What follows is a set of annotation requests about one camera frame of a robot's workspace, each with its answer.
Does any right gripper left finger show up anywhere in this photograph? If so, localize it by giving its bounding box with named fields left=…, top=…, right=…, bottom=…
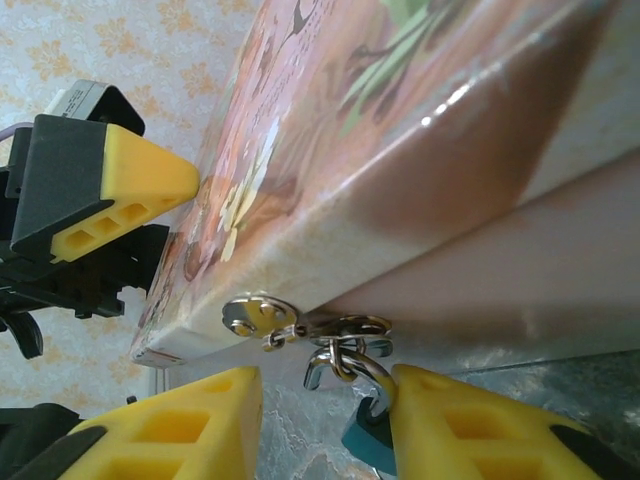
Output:
left=9, top=365, right=265, bottom=480

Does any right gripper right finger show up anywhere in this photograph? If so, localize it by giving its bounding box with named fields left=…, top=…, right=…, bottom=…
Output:
left=388, top=363, right=624, bottom=480

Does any small blue padlock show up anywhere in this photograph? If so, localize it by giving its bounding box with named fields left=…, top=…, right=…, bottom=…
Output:
left=303, top=344, right=398, bottom=477

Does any pink decorated wooden box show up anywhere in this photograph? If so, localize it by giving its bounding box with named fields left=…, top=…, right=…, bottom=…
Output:
left=129, top=0, right=640, bottom=369

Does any silver box hasp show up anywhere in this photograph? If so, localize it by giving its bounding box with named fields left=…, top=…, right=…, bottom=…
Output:
left=221, top=293, right=394, bottom=359

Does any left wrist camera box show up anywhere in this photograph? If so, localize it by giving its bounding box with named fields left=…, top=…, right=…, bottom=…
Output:
left=45, top=80, right=147, bottom=137

